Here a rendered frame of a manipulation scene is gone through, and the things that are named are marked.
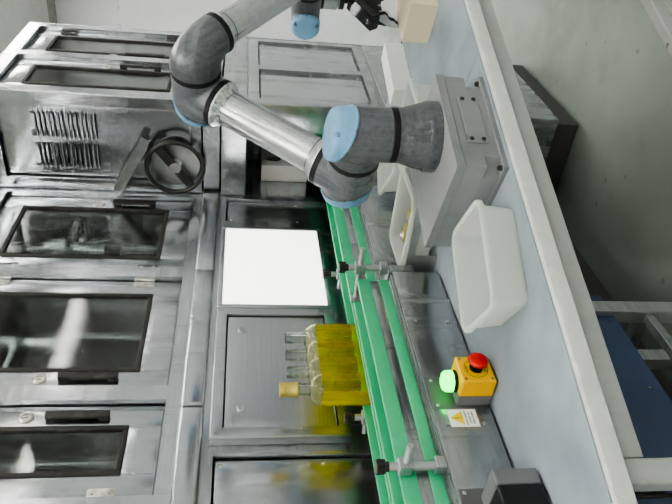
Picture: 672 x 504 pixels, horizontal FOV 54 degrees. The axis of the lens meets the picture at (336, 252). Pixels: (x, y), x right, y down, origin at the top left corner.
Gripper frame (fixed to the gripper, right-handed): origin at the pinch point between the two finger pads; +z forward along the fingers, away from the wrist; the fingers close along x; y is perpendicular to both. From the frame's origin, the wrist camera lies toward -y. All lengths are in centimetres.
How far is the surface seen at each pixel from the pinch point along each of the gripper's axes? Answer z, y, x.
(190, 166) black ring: -64, 5, 75
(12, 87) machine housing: -121, 14, 51
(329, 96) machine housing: -15, 25, 56
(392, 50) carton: 1.2, 12.4, 24.5
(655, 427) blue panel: 41, -116, 16
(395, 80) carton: 0.3, -3.1, 23.7
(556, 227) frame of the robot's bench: 14, -89, -15
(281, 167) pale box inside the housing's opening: -30, 15, 84
